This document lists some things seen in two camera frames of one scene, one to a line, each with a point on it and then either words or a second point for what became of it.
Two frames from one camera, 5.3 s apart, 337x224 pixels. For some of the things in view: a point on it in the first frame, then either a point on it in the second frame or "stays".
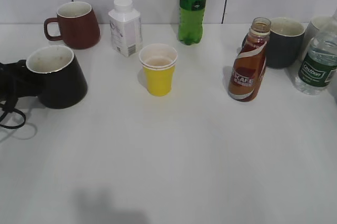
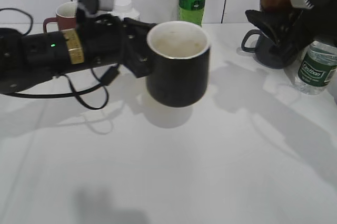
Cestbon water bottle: (317, 71) stays
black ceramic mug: (64, 84) → (178, 62)
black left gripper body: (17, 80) → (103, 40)
